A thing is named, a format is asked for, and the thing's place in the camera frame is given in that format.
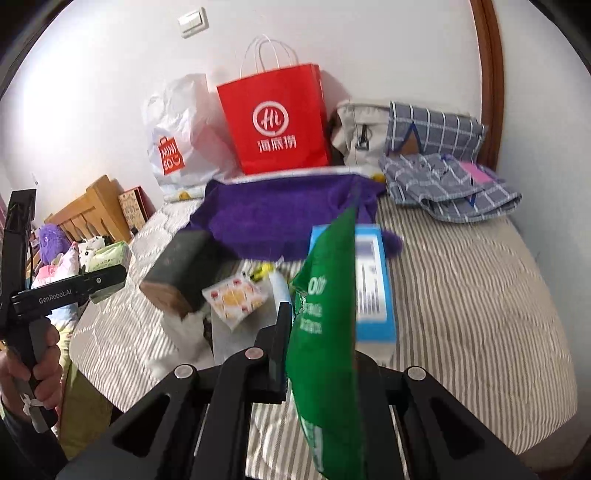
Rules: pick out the blue cardboard box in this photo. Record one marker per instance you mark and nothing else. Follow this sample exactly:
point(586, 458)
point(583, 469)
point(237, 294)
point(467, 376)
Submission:
point(376, 332)

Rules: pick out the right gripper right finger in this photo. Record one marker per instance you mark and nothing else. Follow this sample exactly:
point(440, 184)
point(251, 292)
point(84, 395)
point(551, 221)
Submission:
point(414, 428)

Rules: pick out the grey plaid cloth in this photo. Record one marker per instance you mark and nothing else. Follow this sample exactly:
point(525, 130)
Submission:
point(430, 161)

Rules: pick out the wooden headboard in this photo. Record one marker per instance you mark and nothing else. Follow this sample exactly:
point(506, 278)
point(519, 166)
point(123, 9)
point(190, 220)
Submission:
point(97, 212)

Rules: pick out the dark green tea box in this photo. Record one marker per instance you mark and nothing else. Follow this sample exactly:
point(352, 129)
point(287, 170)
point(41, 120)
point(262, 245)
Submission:
point(192, 261)

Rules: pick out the white wall switch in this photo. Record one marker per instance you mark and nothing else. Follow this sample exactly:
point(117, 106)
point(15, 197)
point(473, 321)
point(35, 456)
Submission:
point(192, 22)

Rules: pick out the purple fleece towel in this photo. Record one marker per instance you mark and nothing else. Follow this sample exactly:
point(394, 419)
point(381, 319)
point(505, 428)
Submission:
point(272, 219)

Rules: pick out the green tissue pack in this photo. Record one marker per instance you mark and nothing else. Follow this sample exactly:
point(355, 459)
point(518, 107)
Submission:
point(115, 254)

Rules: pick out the striped quilted mattress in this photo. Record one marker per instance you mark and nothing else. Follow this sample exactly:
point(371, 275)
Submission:
point(471, 308)

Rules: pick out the red paper shopping bag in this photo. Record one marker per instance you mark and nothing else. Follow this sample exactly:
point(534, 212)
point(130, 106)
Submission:
point(277, 118)

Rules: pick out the small patterned snack packet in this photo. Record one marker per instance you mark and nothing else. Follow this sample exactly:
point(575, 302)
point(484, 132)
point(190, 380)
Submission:
point(234, 298)

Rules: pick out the yellow pouch with black straps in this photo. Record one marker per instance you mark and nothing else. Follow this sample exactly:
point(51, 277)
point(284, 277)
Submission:
point(261, 271)

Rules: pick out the purple plush toy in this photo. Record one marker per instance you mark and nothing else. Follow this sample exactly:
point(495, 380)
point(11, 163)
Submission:
point(53, 241)

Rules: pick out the colourful bedding pile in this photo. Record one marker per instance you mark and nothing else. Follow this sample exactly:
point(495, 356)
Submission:
point(65, 265)

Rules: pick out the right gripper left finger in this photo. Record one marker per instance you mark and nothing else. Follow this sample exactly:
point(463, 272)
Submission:
point(194, 424)

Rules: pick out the person's left hand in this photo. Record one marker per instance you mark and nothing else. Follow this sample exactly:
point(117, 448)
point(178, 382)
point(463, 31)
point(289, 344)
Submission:
point(47, 372)

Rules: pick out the white Miniso plastic bag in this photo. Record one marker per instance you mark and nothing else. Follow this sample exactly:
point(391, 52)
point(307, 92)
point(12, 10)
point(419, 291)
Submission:
point(186, 145)

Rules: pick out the beige backpack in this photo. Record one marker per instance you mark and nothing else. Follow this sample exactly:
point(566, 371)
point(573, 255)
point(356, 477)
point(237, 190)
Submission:
point(359, 131)

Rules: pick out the rolled fruit print paper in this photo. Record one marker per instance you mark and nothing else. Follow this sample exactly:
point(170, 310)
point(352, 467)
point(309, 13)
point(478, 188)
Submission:
point(192, 193)

